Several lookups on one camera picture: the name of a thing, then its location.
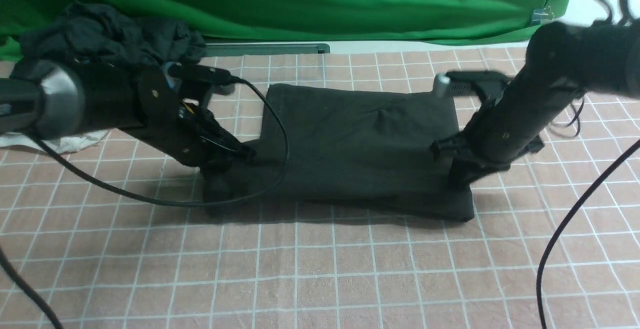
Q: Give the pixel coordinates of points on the dark gray long-sleeve shirt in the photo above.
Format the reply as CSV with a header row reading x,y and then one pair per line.
x,y
350,148

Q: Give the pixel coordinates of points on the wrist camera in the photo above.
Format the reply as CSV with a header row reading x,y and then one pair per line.
x,y
220,79
484,84

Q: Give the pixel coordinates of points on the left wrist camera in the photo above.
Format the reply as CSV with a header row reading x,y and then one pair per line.
x,y
220,79

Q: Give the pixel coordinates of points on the metal binder clip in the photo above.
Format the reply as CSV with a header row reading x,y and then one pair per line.
x,y
541,16

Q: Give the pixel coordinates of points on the crumpled black garment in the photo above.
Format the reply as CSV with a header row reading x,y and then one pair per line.
x,y
100,33

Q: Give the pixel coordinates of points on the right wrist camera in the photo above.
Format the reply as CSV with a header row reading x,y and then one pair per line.
x,y
484,84

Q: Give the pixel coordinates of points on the crumpled blue garment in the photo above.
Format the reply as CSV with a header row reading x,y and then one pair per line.
x,y
170,81

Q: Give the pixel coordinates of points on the crumpled white garment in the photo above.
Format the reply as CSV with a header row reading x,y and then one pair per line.
x,y
68,144

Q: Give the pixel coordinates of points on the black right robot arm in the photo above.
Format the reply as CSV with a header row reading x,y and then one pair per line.
x,y
562,63

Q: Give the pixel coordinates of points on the pink checkered tablecloth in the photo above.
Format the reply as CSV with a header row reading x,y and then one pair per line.
x,y
106,262

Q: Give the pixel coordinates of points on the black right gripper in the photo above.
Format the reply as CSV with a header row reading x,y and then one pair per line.
x,y
492,140

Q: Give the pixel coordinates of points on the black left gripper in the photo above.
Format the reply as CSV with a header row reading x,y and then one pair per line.
x,y
178,123

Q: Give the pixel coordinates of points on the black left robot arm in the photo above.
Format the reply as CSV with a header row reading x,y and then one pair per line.
x,y
49,100

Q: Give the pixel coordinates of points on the green backdrop cloth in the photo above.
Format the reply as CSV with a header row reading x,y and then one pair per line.
x,y
441,22

